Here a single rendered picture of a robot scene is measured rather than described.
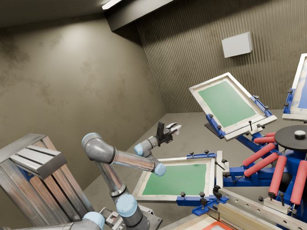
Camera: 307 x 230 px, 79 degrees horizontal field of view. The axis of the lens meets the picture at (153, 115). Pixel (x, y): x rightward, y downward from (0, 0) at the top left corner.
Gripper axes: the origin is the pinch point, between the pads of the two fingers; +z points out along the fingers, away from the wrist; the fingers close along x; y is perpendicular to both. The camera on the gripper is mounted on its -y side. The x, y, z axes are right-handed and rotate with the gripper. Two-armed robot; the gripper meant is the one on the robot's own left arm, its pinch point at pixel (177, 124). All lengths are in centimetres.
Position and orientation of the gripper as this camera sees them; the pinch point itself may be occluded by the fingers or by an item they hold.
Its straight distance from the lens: 134.9
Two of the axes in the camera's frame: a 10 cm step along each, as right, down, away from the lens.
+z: 8.2, -4.5, 3.5
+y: 2.6, 8.5, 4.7
